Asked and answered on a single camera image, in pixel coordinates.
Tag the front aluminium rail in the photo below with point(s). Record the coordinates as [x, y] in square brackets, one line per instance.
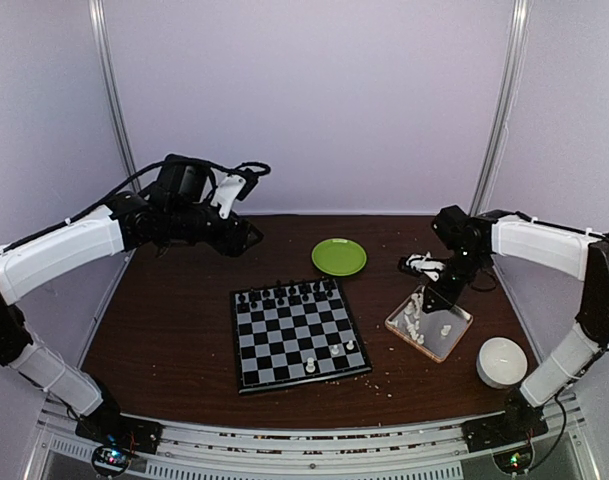
[428, 450]

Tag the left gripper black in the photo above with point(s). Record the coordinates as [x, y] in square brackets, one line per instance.
[231, 242]

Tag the white bowl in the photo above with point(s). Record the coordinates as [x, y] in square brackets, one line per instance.
[501, 363]

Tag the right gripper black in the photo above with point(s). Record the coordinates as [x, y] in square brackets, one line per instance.
[445, 299]

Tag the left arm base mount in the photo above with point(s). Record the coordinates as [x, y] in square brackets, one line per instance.
[116, 451]

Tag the white chess piece tall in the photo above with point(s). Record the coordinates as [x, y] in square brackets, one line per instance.
[310, 366]

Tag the metal wooden tray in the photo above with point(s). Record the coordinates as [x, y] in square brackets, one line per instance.
[422, 331]

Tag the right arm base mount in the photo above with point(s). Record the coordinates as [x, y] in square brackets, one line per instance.
[504, 440]

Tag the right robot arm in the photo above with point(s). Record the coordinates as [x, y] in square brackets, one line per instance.
[533, 305]

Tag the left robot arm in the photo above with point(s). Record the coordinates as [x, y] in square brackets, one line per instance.
[191, 201]

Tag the black white chessboard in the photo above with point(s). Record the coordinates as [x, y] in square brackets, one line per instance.
[277, 328]

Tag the green plate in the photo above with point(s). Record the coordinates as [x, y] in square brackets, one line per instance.
[339, 257]

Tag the right aluminium frame post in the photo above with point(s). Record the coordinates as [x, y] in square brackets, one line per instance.
[509, 85]

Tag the left aluminium frame post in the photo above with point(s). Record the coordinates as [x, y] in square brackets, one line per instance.
[102, 42]

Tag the aluminium frame post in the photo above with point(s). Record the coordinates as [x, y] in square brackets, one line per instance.
[102, 42]
[509, 85]

